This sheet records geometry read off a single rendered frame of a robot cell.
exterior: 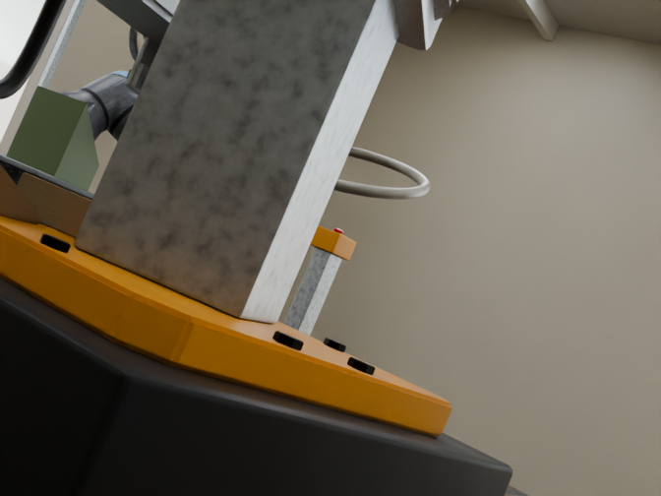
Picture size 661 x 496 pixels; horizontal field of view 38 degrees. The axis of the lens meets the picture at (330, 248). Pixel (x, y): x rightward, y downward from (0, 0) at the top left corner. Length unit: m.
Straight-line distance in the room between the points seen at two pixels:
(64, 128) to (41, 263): 2.18
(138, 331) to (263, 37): 0.37
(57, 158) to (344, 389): 2.16
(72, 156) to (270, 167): 2.07
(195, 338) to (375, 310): 8.29
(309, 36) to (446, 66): 8.55
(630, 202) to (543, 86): 1.41
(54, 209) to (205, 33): 0.36
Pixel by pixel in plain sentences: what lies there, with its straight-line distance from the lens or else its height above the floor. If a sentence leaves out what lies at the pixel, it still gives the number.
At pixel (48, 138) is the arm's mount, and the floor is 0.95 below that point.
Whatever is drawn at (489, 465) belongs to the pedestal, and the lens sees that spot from 1.06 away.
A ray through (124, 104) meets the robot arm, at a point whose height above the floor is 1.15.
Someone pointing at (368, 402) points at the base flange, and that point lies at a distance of 0.92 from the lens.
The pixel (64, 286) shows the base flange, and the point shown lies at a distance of 0.78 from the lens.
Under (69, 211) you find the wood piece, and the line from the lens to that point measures 1.22.
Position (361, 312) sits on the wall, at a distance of 9.06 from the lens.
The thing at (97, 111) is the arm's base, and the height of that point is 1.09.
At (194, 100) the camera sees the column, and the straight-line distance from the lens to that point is 0.97.
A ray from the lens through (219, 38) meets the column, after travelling 0.98.
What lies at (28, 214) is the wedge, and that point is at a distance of 1.09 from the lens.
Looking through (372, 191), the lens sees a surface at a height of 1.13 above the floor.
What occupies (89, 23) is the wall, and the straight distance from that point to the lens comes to 8.03.
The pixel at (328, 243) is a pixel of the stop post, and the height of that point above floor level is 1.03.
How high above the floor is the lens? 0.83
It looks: 3 degrees up
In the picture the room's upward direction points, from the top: 23 degrees clockwise
